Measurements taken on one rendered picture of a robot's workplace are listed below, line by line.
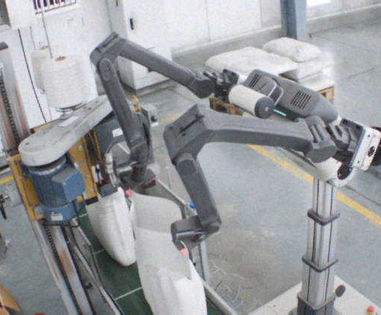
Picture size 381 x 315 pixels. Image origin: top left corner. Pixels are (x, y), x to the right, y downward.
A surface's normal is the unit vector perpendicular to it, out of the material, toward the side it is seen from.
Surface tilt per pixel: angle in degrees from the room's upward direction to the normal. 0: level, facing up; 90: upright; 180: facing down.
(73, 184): 90
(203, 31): 90
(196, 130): 48
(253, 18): 90
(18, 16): 90
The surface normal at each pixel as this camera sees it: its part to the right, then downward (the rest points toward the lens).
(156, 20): 0.52, 0.36
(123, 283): -0.11, -0.86
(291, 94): -0.63, -0.44
